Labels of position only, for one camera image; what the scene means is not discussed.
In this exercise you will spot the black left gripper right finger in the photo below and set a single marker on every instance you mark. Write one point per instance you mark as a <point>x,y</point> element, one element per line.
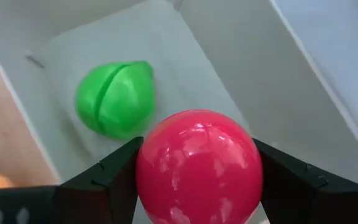
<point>303,189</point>

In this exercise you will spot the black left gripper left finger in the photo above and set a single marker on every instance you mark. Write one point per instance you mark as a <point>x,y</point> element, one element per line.
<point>107,183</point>

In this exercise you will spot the red toy tomato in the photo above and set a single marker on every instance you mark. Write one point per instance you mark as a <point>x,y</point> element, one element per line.
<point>199,168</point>

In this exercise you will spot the translucent plastic tupperware container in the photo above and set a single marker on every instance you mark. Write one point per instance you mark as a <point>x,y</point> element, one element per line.
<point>222,62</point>

